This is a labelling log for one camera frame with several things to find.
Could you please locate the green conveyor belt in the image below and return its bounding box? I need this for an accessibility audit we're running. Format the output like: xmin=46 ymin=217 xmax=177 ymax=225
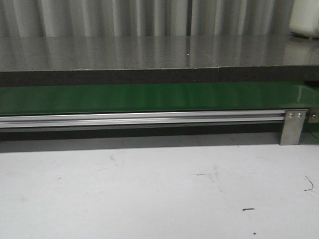
xmin=0 ymin=82 xmax=319 ymax=115

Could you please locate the dark grey stone slab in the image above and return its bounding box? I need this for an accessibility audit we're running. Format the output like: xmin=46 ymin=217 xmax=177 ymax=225
xmin=0 ymin=34 xmax=319 ymax=87

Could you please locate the steel conveyor end plate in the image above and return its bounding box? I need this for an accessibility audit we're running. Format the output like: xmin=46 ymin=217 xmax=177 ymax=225
xmin=308 ymin=108 xmax=319 ymax=123

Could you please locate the grey pleated curtain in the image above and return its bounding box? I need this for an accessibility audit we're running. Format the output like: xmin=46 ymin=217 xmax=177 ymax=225
xmin=0 ymin=0 xmax=293 ymax=37

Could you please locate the aluminium conveyor side rail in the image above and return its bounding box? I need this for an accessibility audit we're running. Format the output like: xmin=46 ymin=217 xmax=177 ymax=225
xmin=0 ymin=110 xmax=286 ymax=129

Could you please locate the steel conveyor support bracket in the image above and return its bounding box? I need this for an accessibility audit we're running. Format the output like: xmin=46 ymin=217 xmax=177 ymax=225
xmin=280 ymin=110 xmax=307 ymax=146

